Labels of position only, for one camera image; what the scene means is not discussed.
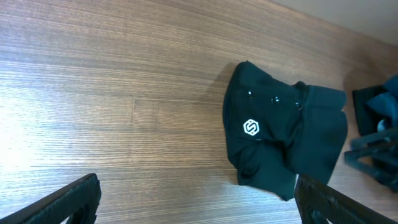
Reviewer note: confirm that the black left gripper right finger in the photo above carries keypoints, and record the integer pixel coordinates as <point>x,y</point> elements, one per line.
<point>320,204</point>

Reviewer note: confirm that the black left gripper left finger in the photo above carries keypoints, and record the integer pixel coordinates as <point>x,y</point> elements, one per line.
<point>76,202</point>

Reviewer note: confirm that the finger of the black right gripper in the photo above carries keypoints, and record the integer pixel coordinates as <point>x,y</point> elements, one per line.
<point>381,137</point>

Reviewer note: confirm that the folded navy blue garment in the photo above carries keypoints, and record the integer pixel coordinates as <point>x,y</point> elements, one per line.
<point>375,107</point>

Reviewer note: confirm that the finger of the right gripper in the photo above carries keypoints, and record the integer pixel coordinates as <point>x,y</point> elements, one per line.
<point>385,154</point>

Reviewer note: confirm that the black polo shirt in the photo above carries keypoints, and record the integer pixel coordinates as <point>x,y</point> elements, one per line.
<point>275,131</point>

